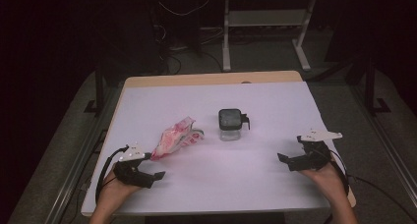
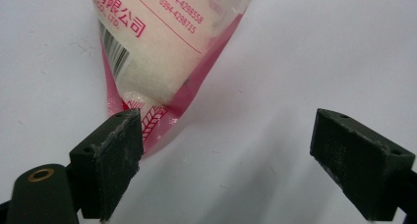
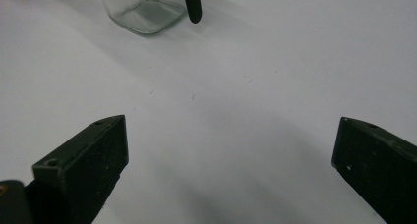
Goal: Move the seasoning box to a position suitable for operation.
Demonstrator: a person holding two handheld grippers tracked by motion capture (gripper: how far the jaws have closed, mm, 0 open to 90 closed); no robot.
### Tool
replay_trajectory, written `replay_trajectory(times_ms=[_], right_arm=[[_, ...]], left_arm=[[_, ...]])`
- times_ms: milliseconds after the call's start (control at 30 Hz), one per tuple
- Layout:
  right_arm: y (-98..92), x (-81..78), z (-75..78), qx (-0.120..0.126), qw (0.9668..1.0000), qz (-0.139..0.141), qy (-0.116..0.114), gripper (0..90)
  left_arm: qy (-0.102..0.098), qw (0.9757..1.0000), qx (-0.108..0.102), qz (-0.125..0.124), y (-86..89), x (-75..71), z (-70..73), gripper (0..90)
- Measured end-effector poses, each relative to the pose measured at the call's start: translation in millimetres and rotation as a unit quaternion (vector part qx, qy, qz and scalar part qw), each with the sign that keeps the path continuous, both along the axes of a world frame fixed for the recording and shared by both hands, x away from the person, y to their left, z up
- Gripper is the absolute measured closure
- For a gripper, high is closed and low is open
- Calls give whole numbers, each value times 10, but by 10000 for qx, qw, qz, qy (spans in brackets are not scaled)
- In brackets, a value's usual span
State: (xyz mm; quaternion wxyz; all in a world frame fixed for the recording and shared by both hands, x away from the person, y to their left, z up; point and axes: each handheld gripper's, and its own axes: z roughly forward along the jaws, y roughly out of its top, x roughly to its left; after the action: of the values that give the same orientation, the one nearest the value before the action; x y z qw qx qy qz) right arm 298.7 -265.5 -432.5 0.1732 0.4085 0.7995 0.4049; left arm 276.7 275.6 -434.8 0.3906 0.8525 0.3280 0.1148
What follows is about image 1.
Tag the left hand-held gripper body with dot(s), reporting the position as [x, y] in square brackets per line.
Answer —
[131, 173]

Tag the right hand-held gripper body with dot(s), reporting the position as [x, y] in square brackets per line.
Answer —
[313, 158]

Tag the red and white seasoning bag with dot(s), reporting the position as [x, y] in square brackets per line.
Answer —
[175, 138]

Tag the clear jar with black lid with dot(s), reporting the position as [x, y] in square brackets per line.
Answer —
[231, 122]

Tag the person's left hand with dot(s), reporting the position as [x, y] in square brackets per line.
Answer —
[113, 193]

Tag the person's right hand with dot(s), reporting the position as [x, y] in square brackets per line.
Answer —
[329, 179]

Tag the white paper sheet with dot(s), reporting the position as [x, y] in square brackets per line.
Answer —
[213, 178]

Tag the black metal stand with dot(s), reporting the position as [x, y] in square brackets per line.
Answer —
[370, 86]

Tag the light wooden table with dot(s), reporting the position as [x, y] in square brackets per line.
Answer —
[196, 78]

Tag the aluminium floor rail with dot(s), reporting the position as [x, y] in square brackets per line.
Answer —
[390, 152]
[75, 175]

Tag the white metal desk frame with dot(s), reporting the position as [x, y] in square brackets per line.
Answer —
[226, 37]

